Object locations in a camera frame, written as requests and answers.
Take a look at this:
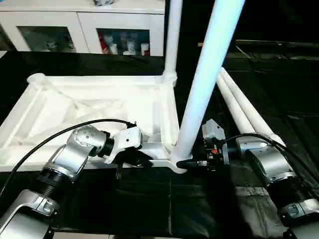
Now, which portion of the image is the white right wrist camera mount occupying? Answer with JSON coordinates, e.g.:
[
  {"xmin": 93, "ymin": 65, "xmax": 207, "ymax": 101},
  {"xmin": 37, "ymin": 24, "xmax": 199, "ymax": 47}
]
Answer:
[{"xmin": 201, "ymin": 119, "xmax": 226, "ymax": 150}]

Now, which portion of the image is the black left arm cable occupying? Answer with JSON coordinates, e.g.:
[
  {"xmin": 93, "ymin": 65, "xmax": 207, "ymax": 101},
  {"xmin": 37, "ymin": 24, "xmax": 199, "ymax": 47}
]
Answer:
[{"xmin": 0, "ymin": 119, "xmax": 138, "ymax": 200}]

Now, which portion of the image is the black television screen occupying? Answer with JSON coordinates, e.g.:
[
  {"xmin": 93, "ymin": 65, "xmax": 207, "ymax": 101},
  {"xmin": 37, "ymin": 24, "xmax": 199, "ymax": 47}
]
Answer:
[{"xmin": 234, "ymin": 0, "xmax": 319, "ymax": 55}]

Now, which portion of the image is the black work mat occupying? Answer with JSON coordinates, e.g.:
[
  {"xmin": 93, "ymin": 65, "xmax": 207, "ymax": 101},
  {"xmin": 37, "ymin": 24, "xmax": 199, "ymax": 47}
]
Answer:
[{"xmin": 0, "ymin": 51, "xmax": 319, "ymax": 237}]

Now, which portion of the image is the white plastic table leg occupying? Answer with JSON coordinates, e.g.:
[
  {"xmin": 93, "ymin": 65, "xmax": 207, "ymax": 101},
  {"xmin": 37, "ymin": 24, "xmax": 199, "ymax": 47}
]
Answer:
[
  {"xmin": 216, "ymin": 72, "xmax": 255, "ymax": 133},
  {"xmin": 220, "ymin": 67, "xmax": 287, "ymax": 148},
  {"xmin": 163, "ymin": 0, "xmax": 184, "ymax": 83},
  {"xmin": 170, "ymin": 0, "xmax": 247, "ymax": 162}
]

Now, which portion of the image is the white glass-door cabinet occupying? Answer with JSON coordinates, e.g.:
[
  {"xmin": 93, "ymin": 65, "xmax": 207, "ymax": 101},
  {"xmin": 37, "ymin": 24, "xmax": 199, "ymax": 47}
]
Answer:
[{"xmin": 0, "ymin": 0, "xmax": 166, "ymax": 57}]

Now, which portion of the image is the red white package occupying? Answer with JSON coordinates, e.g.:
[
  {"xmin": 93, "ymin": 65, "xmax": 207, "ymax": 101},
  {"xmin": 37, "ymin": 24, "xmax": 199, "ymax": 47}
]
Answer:
[{"xmin": 99, "ymin": 32, "xmax": 111, "ymax": 54}]

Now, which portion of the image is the white plastic table top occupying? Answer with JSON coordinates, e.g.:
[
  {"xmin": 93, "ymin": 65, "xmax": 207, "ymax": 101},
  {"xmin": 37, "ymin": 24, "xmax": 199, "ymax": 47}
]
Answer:
[{"xmin": 0, "ymin": 72, "xmax": 194, "ymax": 174}]

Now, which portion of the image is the dark blue black cabinet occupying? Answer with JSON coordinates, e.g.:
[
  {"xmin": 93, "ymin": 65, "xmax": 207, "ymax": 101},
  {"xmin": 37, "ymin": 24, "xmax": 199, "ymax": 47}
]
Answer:
[{"xmin": 163, "ymin": 0, "xmax": 237, "ymax": 58}]

